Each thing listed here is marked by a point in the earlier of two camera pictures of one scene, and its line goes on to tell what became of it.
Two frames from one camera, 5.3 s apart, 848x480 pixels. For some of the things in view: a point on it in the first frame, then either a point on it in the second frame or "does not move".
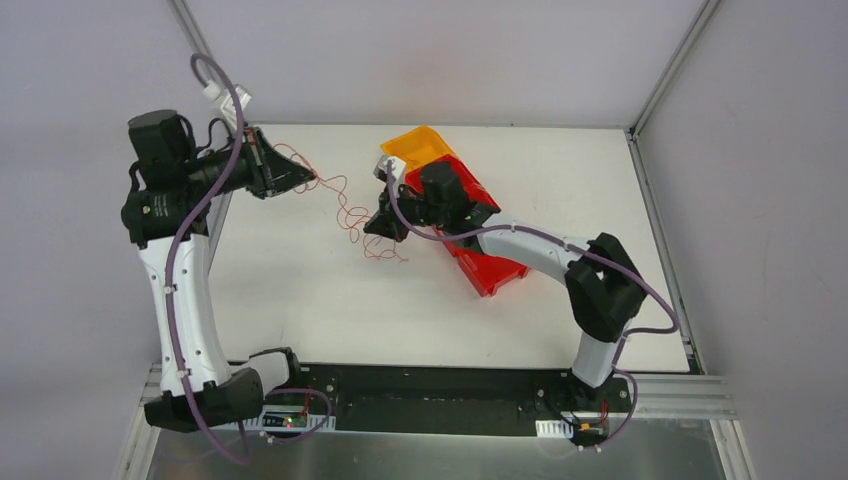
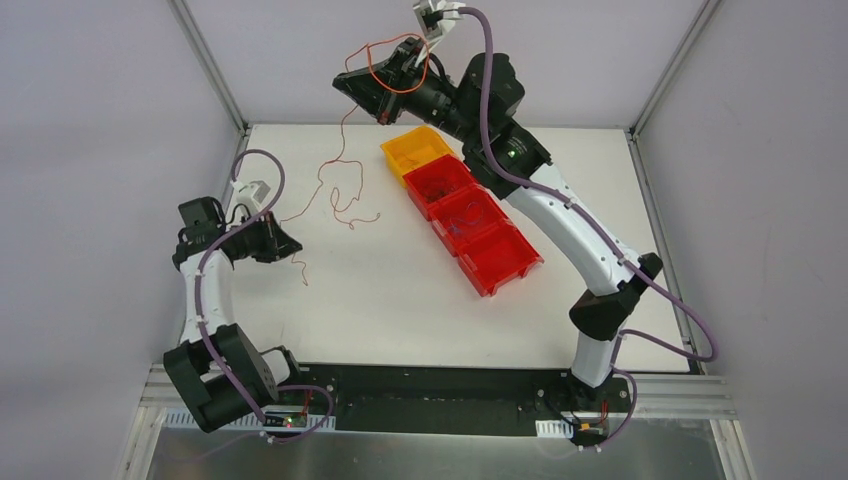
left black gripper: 260,168 to 266,237
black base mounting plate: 451,399 does not move
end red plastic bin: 490,272 does not move
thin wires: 341,205 to 333,159
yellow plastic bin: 418,145 does not move
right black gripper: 395,211 to 389,89
